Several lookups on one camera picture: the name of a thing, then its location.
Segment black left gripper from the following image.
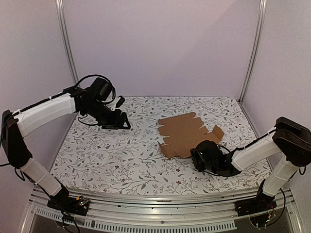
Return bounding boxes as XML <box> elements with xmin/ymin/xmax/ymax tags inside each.
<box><xmin>83</xmin><ymin>100</ymin><xmax>131</xmax><ymax>130</ymax></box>

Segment brown cardboard box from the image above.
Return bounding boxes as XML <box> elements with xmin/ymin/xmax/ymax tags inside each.
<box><xmin>158</xmin><ymin>112</ymin><xmax>225</xmax><ymax>159</ymax></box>

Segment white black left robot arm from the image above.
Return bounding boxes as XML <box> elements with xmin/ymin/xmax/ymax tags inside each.
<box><xmin>0</xmin><ymin>75</ymin><xmax>131</xmax><ymax>211</ymax></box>

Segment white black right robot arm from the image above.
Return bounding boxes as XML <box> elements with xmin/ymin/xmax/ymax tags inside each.
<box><xmin>190</xmin><ymin>117</ymin><xmax>311</xmax><ymax>212</ymax></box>

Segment floral patterned table mat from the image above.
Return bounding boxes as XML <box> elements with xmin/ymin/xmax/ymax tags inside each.
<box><xmin>51</xmin><ymin>97</ymin><xmax>271</xmax><ymax>196</ymax></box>

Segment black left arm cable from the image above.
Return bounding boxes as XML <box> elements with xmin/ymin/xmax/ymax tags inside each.
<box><xmin>72</xmin><ymin>74</ymin><xmax>116</xmax><ymax>105</ymax></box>

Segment aluminium front rail frame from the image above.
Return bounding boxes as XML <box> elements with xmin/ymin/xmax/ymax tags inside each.
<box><xmin>19</xmin><ymin>187</ymin><xmax>307</xmax><ymax>233</ymax></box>

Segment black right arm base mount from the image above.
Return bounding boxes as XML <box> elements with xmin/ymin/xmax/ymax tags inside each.
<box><xmin>234</xmin><ymin>193</ymin><xmax>276</xmax><ymax>216</ymax></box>

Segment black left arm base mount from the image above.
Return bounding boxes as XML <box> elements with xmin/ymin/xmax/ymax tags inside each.
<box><xmin>47</xmin><ymin>187</ymin><xmax>90</xmax><ymax>216</ymax></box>

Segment left aluminium corner post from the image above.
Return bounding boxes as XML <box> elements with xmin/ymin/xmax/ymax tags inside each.
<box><xmin>55</xmin><ymin>0</ymin><xmax>79</xmax><ymax>84</ymax></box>

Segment aluminium corner post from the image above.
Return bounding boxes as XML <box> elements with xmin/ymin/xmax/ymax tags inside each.
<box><xmin>55</xmin><ymin>0</ymin><xmax>79</xmax><ymax>84</ymax></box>
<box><xmin>238</xmin><ymin>0</ymin><xmax>267</xmax><ymax>105</ymax></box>

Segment right aluminium corner post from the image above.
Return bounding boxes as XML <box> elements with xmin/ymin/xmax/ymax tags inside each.
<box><xmin>238</xmin><ymin>0</ymin><xmax>267</xmax><ymax>105</ymax></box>

